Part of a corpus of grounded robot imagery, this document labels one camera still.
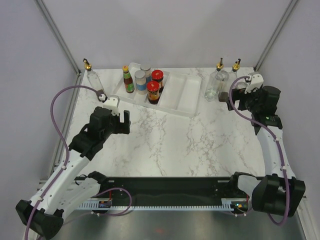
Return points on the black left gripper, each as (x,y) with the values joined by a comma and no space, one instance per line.
(122,127)

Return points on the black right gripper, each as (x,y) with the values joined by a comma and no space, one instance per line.
(235,95)

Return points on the square dark sauce bottle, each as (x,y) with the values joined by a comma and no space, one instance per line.
(223,95)

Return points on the green label sauce bottle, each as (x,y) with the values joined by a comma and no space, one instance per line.
(127,80)

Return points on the blue label spice jar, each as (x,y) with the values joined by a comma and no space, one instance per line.
(141,82)

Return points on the red lid sauce jar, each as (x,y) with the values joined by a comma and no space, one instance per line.
(153,93)

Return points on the blue label seasoning jar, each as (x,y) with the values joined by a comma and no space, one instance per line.
(147,70)

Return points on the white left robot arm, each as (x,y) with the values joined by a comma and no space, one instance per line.
(41,213)

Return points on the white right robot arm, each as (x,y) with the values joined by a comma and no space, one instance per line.
(279,192)

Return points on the open glass jar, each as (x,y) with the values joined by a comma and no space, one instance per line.
(241,85)

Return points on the square clear glass bottle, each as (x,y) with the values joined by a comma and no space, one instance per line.
(215,80)

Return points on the round glass oil bottle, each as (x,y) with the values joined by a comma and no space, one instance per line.
(95,81)

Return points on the white compartment organizer tray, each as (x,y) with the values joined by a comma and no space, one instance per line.
(180,95)

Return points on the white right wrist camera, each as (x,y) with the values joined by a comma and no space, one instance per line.
(255,81)

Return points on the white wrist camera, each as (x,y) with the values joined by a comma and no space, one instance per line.
(110,106)
(255,81)

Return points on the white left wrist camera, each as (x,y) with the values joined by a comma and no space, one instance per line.
(110,106)

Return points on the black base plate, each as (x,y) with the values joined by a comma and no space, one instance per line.
(172,191)

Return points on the right aluminium frame post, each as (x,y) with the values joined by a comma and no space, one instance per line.
(276,33)

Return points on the aluminium frame post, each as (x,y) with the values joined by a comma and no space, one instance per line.
(276,33)
(57,34)

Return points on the white cable duct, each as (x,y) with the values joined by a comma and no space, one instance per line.
(225,206)

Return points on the left aluminium frame post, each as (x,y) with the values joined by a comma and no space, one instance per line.
(57,34)

